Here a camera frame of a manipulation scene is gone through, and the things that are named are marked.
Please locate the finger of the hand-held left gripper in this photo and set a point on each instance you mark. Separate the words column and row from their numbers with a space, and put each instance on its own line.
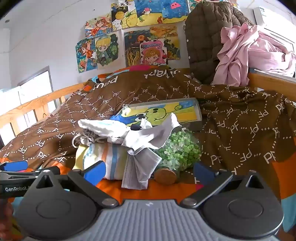
column 13, row 166
column 18, row 175

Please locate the blond cartoon boy wall poster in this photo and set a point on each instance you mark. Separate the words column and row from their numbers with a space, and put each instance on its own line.
column 106, row 48

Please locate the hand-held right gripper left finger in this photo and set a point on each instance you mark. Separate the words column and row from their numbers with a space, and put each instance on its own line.
column 94, row 172

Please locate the person's left hand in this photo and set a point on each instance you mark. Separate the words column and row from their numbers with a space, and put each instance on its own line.
column 5, row 215

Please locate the black and yellow wall poster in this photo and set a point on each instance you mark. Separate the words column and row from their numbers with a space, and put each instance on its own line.
column 124, row 18

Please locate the brown printed blanket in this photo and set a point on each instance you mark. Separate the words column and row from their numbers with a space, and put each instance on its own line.
column 161, row 92

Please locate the white air conditioner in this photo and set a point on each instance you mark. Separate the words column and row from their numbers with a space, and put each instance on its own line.
column 272, row 14

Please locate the pink framed cartoon wall poster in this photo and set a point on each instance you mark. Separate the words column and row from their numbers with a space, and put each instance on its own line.
column 152, row 53

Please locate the grey face mask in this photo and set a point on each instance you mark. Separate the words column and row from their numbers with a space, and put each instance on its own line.
column 138, row 171

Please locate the orange cartoon girl wall poster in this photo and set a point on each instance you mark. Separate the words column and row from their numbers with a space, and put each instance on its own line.
column 99, row 25

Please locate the striped cloth pouch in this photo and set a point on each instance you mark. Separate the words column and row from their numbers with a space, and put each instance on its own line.
column 115, row 157

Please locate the grey box with duck drawing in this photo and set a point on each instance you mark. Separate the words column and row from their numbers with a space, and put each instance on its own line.
column 185, row 111

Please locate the white towel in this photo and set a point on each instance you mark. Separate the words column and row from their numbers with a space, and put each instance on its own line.
column 101, row 127

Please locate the pink garment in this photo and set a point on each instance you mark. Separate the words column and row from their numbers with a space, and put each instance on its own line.
column 242, row 51

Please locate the white cloth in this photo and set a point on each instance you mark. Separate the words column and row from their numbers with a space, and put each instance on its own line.
column 157, row 132

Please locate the window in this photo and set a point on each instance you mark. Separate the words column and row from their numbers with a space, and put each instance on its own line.
column 34, row 88

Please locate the brown quilted jacket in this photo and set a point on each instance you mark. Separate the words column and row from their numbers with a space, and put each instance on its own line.
column 203, row 34

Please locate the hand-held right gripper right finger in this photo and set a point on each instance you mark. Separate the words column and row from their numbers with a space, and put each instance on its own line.
column 203, row 172

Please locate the mermaid wall poster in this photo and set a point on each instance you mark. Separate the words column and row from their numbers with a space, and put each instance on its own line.
column 85, row 55

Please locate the blue sea wall poster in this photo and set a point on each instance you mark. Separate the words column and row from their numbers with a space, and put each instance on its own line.
column 161, row 11

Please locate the dark orange wall poster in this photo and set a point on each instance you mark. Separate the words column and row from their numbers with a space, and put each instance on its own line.
column 131, row 46

